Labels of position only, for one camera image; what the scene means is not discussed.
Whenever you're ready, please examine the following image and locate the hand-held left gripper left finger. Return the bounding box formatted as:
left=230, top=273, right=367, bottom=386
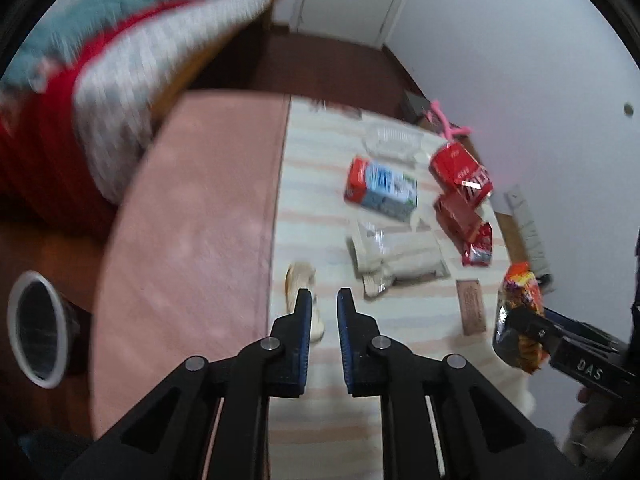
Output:
left=60, top=287, right=313, bottom=480

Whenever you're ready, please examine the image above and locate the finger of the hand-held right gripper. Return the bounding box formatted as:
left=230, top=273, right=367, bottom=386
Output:
left=505, top=306, right=568, bottom=358
left=544, top=308, right=621, bottom=347

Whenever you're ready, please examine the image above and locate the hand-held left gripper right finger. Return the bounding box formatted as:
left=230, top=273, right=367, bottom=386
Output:
left=336, top=287, right=566, bottom=480

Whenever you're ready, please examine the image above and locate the orange snack packet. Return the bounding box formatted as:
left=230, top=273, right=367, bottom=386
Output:
left=492, top=261, right=551, bottom=375

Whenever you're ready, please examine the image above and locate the red snack wrapper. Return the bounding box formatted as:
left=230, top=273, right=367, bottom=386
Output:
left=433, top=194, right=494, bottom=268

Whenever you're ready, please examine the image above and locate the blue and red milk carton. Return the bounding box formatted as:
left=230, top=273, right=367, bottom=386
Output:
left=343, top=156, right=419, bottom=223

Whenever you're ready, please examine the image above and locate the clear plastic tray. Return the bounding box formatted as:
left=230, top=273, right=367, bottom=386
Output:
left=363, top=125, right=422, bottom=162

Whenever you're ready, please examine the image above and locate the white waste bin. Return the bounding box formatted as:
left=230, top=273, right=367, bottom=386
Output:
left=6, top=270, right=81, bottom=391

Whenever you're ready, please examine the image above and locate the person's right forearm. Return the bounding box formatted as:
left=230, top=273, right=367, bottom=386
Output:
left=562, top=400, right=632, bottom=467

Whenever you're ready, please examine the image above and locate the crumpled white tissue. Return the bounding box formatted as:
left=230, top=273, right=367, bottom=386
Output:
left=285, top=261, right=326, bottom=343

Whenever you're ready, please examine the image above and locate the brown flat card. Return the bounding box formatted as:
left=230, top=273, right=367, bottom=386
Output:
left=456, top=280, right=487, bottom=336

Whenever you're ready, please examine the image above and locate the brown cardboard piece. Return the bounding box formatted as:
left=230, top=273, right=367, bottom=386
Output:
left=495, top=212, right=531, bottom=267

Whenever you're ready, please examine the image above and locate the clear bag with white contents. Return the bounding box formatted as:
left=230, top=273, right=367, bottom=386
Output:
left=346, top=218, right=451, bottom=288

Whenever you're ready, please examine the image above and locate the grey ruler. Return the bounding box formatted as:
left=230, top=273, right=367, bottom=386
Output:
left=502, top=185, right=550, bottom=267

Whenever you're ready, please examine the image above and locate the pink cloth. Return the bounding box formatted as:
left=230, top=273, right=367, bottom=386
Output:
left=90, top=89, right=292, bottom=441

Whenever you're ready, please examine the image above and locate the pink twisted toy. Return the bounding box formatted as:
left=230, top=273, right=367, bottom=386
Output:
left=431, top=100, right=473, bottom=142

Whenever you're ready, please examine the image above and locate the grey small box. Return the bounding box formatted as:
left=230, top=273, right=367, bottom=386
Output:
left=400, top=91, right=430, bottom=123

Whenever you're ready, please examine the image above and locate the checkered quilt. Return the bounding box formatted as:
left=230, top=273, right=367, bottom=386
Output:
left=72, top=0, right=273, bottom=206

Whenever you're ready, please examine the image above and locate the teal blanket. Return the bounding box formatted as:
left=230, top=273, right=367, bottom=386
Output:
left=0, top=0, right=281, bottom=93

